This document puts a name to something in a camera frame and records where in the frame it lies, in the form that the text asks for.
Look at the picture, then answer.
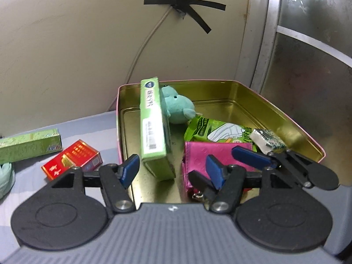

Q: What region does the pink biscuit tin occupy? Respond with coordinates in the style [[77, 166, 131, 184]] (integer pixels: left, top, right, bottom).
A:
[[116, 79, 327, 204]]

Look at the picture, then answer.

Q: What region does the white power cable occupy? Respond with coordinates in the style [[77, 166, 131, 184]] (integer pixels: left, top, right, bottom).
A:
[[107, 7, 172, 112]]

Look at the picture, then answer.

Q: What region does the long green box blue logo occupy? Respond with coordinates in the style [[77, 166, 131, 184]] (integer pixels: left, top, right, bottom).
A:
[[140, 76, 176, 181]]

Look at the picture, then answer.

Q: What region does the pink zip wallet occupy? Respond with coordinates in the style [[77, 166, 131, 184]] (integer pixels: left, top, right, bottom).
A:
[[182, 141, 253, 198]]

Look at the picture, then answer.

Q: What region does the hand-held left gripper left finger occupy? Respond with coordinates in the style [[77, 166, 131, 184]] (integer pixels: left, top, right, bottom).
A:
[[36, 154, 141, 213]]

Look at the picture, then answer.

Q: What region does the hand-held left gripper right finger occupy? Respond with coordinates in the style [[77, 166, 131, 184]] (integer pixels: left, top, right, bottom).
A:
[[206, 155, 311, 214]]

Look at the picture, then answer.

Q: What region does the teal plush toy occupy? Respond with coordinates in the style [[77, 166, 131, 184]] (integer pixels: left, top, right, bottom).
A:
[[161, 86, 203, 124]]

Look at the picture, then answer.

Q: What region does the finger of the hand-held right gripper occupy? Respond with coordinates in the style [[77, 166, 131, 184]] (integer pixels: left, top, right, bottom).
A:
[[232, 146, 312, 189], [188, 170, 218, 209]]

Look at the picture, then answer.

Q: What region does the mint green pouch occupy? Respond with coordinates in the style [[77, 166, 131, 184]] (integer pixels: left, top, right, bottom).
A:
[[0, 162, 16, 200]]

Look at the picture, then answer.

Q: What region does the black tape cross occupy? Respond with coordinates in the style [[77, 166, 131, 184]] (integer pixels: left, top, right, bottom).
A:
[[144, 0, 226, 35]]

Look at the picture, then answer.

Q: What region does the frosted floral wardrobe door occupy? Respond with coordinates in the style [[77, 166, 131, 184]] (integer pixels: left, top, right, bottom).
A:
[[234, 0, 352, 256]]

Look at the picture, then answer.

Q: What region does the red box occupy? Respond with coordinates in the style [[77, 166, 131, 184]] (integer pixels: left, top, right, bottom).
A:
[[41, 139, 103, 181]]

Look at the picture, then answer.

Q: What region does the green snack packet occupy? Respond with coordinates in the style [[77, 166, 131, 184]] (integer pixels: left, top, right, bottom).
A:
[[184, 115, 257, 145]]

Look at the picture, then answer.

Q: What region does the green patterned tissue pack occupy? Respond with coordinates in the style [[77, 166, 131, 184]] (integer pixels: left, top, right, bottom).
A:
[[250, 128, 286, 154]]

